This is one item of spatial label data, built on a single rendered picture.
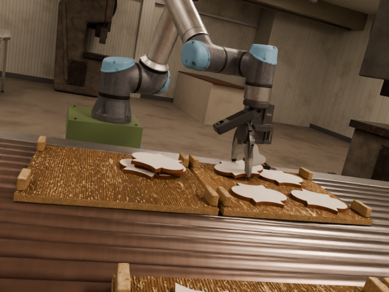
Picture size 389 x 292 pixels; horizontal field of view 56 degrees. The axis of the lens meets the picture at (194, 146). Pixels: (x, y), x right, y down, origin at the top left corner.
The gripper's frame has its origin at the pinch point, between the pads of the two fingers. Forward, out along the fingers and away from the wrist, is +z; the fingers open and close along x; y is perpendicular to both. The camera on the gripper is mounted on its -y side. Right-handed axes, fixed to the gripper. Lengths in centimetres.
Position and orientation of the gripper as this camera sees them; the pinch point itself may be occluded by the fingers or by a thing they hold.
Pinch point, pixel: (238, 168)
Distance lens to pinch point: 109.4
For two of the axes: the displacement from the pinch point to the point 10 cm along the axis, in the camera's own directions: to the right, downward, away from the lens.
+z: -1.2, 9.6, 2.5
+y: 9.6, 0.4, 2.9
